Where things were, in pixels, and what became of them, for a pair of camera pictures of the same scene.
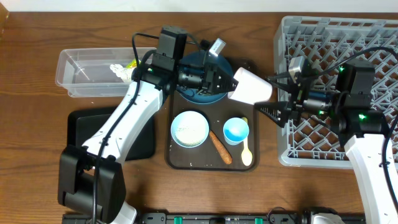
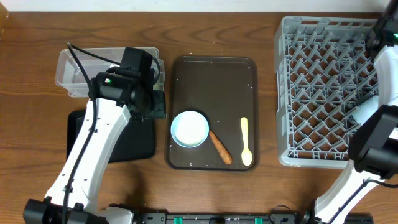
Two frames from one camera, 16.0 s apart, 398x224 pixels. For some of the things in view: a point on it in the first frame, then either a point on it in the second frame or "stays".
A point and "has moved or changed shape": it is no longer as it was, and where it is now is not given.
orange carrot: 221,149 stays
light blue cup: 235,130 has moved or changed shape
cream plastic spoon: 246,156 stays
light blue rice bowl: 189,129 stays
